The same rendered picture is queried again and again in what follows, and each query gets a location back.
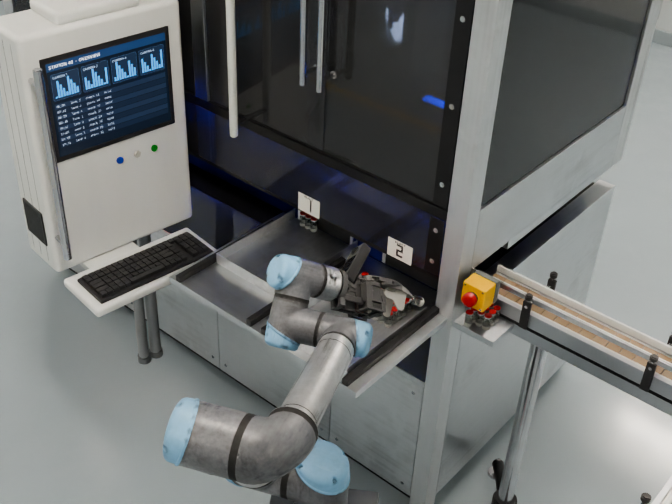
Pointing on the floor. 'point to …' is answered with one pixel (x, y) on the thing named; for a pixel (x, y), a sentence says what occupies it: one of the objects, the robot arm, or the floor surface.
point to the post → (460, 232)
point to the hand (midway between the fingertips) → (404, 294)
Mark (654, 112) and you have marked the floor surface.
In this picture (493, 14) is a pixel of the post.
